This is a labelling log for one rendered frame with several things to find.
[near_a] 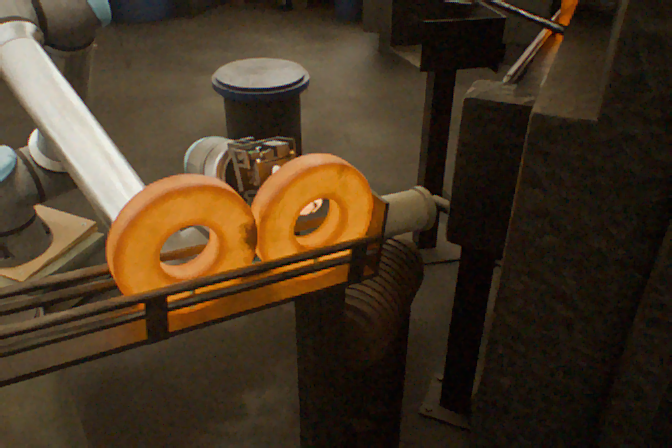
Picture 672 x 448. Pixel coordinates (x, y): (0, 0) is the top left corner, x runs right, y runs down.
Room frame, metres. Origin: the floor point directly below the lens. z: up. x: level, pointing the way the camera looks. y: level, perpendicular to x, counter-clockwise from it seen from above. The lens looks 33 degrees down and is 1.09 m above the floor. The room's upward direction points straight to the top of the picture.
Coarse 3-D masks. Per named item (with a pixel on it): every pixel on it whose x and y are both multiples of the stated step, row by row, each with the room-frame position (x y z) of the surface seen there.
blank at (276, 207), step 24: (288, 168) 0.59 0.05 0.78; (312, 168) 0.59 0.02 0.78; (336, 168) 0.60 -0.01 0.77; (264, 192) 0.58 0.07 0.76; (288, 192) 0.57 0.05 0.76; (312, 192) 0.58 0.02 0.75; (336, 192) 0.60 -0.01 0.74; (360, 192) 0.62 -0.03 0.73; (264, 216) 0.55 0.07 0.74; (288, 216) 0.57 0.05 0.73; (336, 216) 0.62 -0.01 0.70; (360, 216) 0.62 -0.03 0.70; (264, 240) 0.55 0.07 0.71; (288, 240) 0.57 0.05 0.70; (312, 240) 0.60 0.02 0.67; (336, 240) 0.60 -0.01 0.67
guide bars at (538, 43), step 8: (544, 32) 1.58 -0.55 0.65; (536, 40) 1.46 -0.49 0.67; (544, 40) 1.60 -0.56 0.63; (528, 48) 1.35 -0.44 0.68; (536, 48) 1.46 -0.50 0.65; (528, 56) 1.29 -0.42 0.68; (520, 64) 1.18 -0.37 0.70; (512, 72) 1.10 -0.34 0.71; (520, 72) 1.20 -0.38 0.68; (504, 80) 1.05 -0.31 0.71; (512, 80) 1.12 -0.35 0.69
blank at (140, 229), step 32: (160, 192) 0.51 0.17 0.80; (192, 192) 0.51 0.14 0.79; (224, 192) 0.53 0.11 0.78; (128, 224) 0.48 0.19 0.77; (160, 224) 0.50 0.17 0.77; (192, 224) 0.51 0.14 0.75; (224, 224) 0.53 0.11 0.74; (128, 256) 0.48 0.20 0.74; (224, 256) 0.53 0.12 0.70; (128, 288) 0.47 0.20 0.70
